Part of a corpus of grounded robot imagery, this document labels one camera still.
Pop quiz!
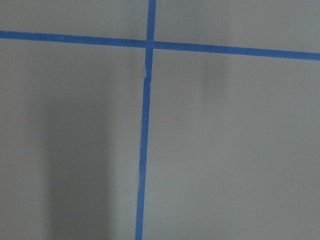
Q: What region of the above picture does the blue tape line lengthwise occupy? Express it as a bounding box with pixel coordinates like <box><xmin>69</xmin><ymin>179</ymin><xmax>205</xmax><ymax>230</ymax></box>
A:
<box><xmin>134</xmin><ymin>0</ymin><xmax>157</xmax><ymax>240</ymax></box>

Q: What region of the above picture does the blue tape line crosswise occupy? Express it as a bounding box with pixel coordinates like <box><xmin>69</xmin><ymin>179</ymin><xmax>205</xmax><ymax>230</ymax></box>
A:
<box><xmin>0</xmin><ymin>30</ymin><xmax>320</xmax><ymax>61</ymax></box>

